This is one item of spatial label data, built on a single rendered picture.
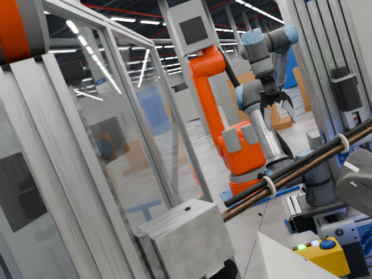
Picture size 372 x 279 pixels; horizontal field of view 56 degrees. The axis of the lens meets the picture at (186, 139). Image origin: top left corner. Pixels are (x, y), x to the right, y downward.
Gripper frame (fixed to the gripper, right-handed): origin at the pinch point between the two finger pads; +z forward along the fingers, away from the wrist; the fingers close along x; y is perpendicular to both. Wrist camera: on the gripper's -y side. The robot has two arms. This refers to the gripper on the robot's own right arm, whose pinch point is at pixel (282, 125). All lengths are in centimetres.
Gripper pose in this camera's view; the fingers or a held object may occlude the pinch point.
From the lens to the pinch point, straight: 130.1
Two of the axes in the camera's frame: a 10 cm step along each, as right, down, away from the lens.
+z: 3.5, 9.3, 1.3
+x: -9.3, 3.3, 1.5
